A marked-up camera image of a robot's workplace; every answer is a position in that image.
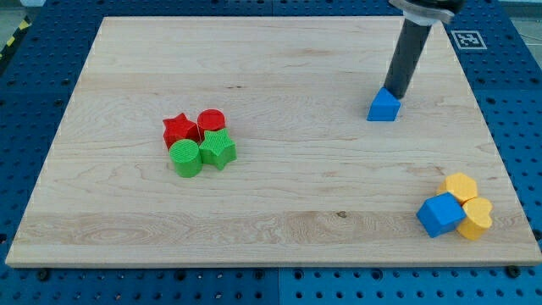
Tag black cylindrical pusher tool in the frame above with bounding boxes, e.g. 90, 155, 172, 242
384, 19, 431, 99

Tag red cylinder block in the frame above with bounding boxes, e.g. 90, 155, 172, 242
196, 108, 226, 137

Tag black yellow hazard tape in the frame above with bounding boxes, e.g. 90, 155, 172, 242
1, 16, 32, 60

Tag red star block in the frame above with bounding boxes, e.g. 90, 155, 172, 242
163, 113, 201, 149

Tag green star block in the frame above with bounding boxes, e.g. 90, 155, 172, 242
200, 128, 236, 170

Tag green cylinder block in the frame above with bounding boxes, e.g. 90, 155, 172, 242
169, 139, 202, 178

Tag yellow heart block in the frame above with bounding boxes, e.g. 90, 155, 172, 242
456, 197, 493, 241

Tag white fiducial marker tag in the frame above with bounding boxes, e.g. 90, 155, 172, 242
451, 30, 487, 50

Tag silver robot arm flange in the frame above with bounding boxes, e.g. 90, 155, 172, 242
388, 0, 466, 26

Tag yellow hexagon block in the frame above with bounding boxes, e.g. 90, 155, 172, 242
435, 172, 478, 205

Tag blue cube block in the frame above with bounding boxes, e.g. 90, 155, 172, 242
416, 192, 466, 238

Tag blue triangle block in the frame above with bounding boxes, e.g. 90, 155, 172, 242
367, 87, 401, 121

